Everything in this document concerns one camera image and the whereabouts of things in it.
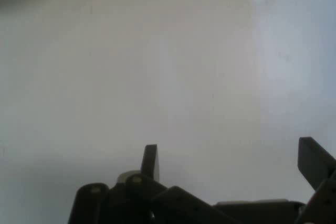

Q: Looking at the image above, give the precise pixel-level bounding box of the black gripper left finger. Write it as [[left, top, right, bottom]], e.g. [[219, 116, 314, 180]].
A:
[[67, 144, 232, 224]]

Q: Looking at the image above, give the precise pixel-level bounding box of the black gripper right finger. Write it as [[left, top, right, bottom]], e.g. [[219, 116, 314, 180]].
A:
[[292, 136, 336, 224]]

